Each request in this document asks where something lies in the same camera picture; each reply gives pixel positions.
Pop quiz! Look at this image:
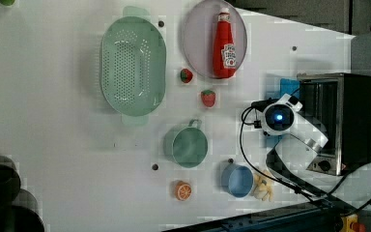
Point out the black toaster oven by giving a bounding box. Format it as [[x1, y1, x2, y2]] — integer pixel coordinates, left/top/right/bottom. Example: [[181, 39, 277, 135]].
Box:
[[279, 72, 371, 177]]

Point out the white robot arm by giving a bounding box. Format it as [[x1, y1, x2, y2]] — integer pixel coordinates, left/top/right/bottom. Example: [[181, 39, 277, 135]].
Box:
[[260, 94, 328, 182]]

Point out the light red toy strawberry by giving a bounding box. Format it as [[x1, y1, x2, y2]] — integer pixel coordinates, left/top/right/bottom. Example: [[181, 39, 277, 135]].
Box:
[[200, 90, 216, 107]]

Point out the dark red toy strawberry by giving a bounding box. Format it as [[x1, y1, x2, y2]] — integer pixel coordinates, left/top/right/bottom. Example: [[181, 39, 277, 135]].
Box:
[[180, 69, 193, 83]]

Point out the toy orange slice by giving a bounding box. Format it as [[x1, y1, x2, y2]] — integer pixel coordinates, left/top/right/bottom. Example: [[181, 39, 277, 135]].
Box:
[[174, 181, 192, 201]]

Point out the red ketchup bottle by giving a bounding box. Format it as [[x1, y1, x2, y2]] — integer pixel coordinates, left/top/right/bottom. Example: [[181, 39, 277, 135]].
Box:
[[213, 8, 237, 78]]

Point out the blue cup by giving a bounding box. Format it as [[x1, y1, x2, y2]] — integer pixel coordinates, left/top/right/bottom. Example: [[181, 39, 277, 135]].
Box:
[[220, 163, 254, 198]]

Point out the green perforated colander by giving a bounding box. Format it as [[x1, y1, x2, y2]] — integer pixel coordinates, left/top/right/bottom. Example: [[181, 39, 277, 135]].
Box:
[[100, 6, 166, 127]]

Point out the purple round plate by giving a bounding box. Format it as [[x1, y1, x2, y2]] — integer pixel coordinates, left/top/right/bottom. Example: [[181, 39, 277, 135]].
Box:
[[182, 0, 247, 79]]

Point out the peeled toy banana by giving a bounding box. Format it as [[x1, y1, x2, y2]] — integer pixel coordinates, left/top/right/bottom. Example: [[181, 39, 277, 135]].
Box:
[[252, 170, 273, 201]]

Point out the black cylinder far edge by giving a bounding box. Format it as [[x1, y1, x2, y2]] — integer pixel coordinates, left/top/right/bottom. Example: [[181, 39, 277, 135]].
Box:
[[0, 189, 45, 232]]

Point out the small green object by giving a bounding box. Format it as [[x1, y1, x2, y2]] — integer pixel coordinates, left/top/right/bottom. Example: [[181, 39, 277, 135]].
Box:
[[0, 0, 15, 7]]

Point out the green cup with handle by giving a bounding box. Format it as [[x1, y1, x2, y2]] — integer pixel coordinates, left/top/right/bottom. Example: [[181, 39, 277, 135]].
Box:
[[163, 119, 208, 168]]

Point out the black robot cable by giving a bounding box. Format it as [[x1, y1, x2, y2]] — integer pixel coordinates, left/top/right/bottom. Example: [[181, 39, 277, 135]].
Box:
[[239, 98, 371, 218]]

